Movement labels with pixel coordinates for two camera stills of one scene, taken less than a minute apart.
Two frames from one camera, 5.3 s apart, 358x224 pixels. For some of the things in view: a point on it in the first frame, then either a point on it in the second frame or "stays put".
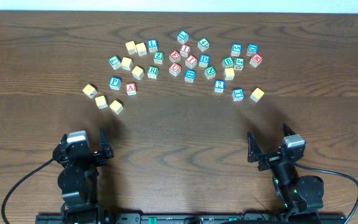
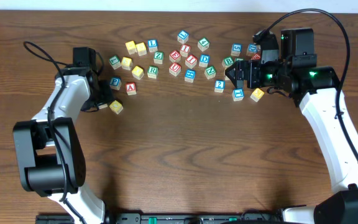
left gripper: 93,157 to 105,92
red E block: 174,56 stays put
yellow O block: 116,107 stays put
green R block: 152,72 stays put
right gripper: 272,158 to 245,74
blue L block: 153,45 stays put
